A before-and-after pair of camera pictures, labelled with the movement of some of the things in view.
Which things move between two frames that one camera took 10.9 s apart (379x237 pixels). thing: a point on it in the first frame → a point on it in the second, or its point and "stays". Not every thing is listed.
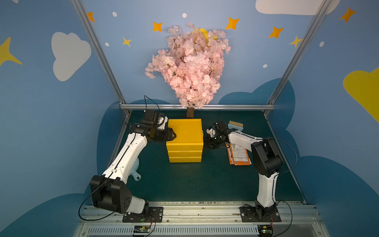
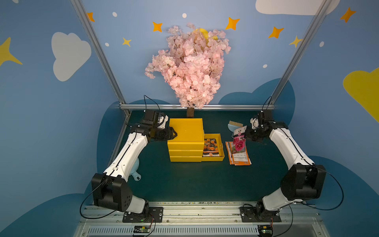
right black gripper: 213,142 → 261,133
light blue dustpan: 133,173 stays
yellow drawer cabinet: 187,146 stays
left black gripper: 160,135 stays
